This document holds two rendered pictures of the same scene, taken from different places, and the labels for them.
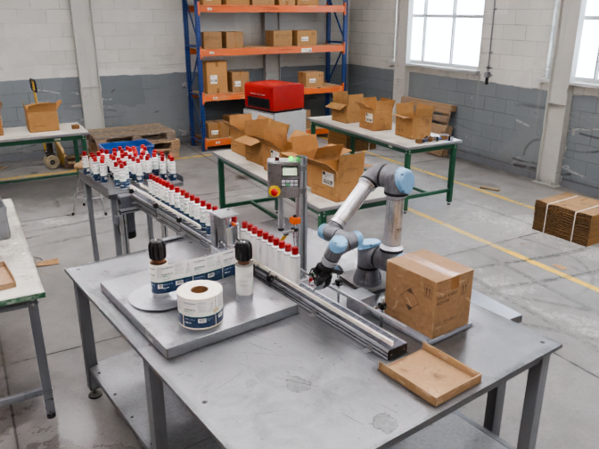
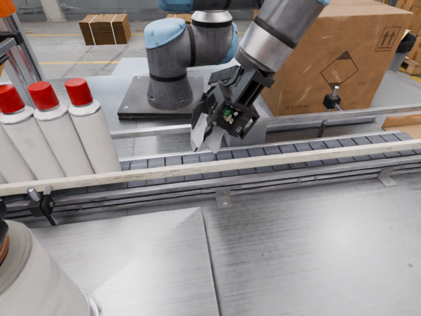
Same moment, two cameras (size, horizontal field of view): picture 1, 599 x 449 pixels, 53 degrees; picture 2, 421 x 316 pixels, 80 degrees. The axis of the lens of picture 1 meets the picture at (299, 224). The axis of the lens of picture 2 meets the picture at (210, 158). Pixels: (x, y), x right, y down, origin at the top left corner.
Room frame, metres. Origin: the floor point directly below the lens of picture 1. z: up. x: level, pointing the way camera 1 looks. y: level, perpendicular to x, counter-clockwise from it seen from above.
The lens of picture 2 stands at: (2.38, 0.26, 1.25)
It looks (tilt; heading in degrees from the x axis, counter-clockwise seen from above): 41 degrees down; 297
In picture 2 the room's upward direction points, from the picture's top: straight up
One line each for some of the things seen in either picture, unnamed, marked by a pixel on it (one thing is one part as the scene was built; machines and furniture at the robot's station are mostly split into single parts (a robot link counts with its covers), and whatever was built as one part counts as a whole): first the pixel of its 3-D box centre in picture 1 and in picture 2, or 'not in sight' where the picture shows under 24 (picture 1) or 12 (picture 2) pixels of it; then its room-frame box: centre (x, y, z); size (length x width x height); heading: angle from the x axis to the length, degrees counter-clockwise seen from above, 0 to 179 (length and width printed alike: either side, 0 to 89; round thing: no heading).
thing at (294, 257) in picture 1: (295, 265); (94, 134); (2.74, 0.02, 0.98); 0.05 x 0.05 x 0.20
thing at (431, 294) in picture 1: (427, 291); (316, 56); (2.45, -0.58, 0.99); 0.30 x 0.24 x 0.27; 36
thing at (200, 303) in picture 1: (200, 304); not in sight; (2.39, 0.44, 0.95); 0.20 x 0.20 x 0.14
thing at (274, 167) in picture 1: (283, 177); not in sight; (2.96, 0.08, 1.38); 0.17 x 0.10 x 0.19; 91
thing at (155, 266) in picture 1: (159, 267); not in sight; (2.60, 0.67, 1.04); 0.09 x 0.09 x 0.29
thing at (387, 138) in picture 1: (375, 158); not in sight; (7.56, -0.99, 0.39); 2.20 x 0.80 x 0.78; 29
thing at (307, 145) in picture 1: (316, 160); not in sight; (5.02, -0.15, 0.96); 0.53 x 0.45 x 0.37; 121
